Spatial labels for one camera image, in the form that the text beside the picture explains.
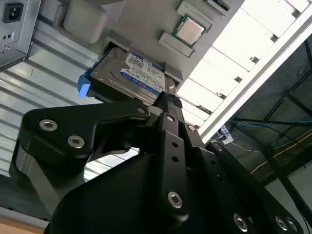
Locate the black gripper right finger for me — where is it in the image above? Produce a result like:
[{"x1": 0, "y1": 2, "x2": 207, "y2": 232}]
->
[{"x1": 170, "y1": 95, "x2": 305, "y2": 234}]

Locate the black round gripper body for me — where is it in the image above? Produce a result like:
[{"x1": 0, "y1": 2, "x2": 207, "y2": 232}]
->
[{"x1": 45, "y1": 154, "x2": 231, "y2": 234}]

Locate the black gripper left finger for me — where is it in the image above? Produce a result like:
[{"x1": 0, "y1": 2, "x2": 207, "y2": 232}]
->
[{"x1": 11, "y1": 92, "x2": 193, "y2": 220}]

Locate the hard disk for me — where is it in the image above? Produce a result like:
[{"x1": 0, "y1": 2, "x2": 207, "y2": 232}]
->
[{"x1": 77, "y1": 45, "x2": 169, "y2": 103}]

